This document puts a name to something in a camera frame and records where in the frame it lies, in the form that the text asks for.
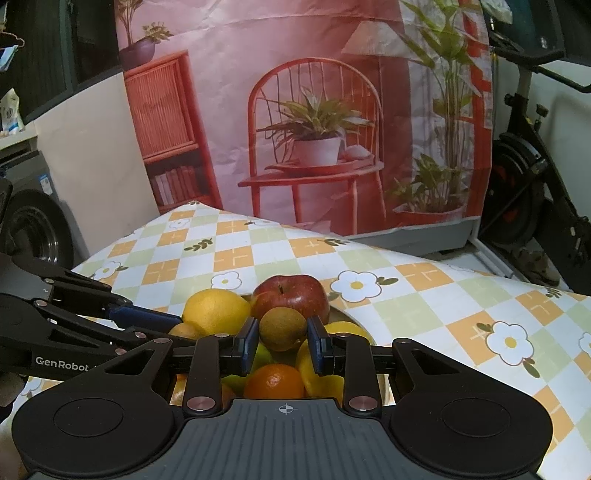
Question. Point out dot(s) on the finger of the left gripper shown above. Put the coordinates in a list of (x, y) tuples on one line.
[(134, 316), (36, 341)]

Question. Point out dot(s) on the orange tangerine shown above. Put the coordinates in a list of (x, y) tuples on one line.
[(274, 381), (227, 394), (188, 331)]

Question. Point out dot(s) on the round yellow orange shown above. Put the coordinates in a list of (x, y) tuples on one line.
[(216, 311)]

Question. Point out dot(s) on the bright red apple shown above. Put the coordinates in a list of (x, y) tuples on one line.
[(299, 292)]

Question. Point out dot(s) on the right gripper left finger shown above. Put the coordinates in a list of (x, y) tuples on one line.
[(217, 356)]

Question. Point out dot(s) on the washing machine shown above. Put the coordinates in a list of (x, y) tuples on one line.
[(34, 221)]

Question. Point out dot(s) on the yellow lemon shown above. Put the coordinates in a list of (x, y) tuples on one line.
[(313, 370)]

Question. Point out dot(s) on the pink printed backdrop cloth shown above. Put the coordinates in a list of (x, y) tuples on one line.
[(368, 119)]

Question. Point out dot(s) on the black exercise bike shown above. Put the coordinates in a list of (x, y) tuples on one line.
[(526, 197)]

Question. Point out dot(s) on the checkered floral tablecloth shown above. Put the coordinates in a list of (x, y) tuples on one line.
[(534, 338)]

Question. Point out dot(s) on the beige round plate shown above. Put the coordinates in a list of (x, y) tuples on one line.
[(361, 375)]

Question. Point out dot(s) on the small green apple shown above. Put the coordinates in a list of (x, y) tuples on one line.
[(262, 358)]

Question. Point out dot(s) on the small tan longan fruit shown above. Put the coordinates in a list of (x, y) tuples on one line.
[(282, 329)]

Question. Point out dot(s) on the grey gloved left hand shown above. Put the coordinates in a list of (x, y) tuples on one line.
[(11, 385)]

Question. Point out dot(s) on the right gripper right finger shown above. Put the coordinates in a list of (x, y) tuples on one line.
[(318, 337)]

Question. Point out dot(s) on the large green apple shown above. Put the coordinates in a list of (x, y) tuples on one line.
[(235, 383)]

